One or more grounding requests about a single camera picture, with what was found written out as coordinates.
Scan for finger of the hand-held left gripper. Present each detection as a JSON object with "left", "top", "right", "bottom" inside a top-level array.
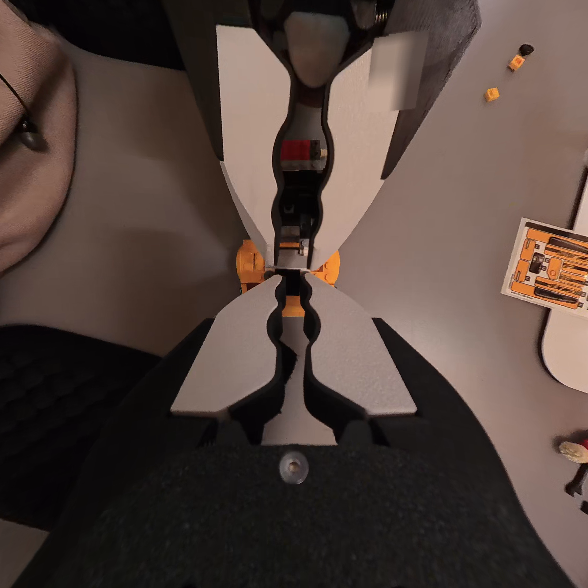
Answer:
[
  {"left": 216, "top": 24, "right": 291, "bottom": 268},
  {"left": 311, "top": 45, "right": 400, "bottom": 270}
]

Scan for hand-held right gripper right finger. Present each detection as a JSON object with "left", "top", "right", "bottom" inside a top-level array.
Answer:
[{"left": 300, "top": 274, "right": 419, "bottom": 444}]

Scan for red lego minifigure parts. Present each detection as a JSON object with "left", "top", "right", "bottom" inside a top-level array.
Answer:
[{"left": 558, "top": 429, "right": 588, "bottom": 466}]

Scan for orange lego sticker sheet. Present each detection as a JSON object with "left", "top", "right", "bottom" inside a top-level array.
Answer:
[{"left": 501, "top": 217, "right": 588, "bottom": 320}]

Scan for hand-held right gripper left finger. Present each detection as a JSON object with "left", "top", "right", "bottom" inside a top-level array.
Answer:
[{"left": 170, "top": 275, "right": 298, "bottom": 444}]

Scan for orange and black lego car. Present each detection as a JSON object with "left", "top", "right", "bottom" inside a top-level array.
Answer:
[{"left": 236, "top": 138, "right": 341, "bottom": 319}]

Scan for white rounded board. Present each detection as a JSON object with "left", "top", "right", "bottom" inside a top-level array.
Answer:
[{"left": 541, "top": 165, "right": 588, "bottom": 394}]

